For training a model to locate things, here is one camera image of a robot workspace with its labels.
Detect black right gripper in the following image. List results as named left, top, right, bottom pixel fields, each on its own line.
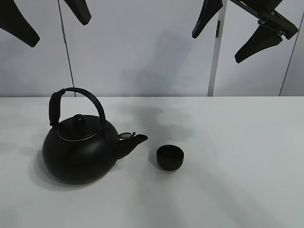
left=192, top=0, right=299, bottom=63

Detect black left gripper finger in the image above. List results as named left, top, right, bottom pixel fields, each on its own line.
left=64, top=0, right=92, bottom=25
left=0, top=0, right=40, bottom=48

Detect black kettle teapot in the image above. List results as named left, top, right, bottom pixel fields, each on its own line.
left=42, top=87, right=148, bottom=185

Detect small black teacup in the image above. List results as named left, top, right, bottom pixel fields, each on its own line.
left=156, top=144, right=184, bottom=171

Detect white vertical wall post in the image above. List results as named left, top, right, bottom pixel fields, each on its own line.
left=207, top=0, right=227, bottom=97

